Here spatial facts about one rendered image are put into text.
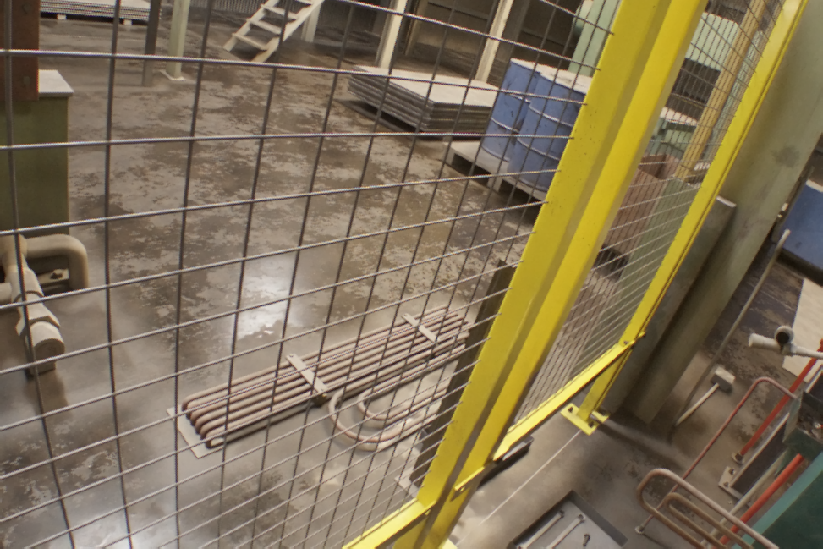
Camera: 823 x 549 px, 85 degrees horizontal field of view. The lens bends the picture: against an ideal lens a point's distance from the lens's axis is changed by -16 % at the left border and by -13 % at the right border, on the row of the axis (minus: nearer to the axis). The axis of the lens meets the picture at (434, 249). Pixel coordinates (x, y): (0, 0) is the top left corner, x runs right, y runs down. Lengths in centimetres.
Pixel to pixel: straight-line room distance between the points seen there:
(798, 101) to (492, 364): 156
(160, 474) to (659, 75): 155
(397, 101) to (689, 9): 472
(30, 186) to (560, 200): 188
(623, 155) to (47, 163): 190
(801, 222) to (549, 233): 585
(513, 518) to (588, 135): 132
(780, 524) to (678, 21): 110
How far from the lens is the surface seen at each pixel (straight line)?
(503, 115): 485
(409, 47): 1184
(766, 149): 211
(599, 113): 75
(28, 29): 193
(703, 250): 208
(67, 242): 220
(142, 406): 182
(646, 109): 89
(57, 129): 215
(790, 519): 142
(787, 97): 212
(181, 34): 550
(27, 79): 195
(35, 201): 224
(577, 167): 76
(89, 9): 825
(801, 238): 657
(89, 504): 162
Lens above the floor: 133
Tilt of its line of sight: 26 degrees down
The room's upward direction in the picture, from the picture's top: 18 degrees clockwise
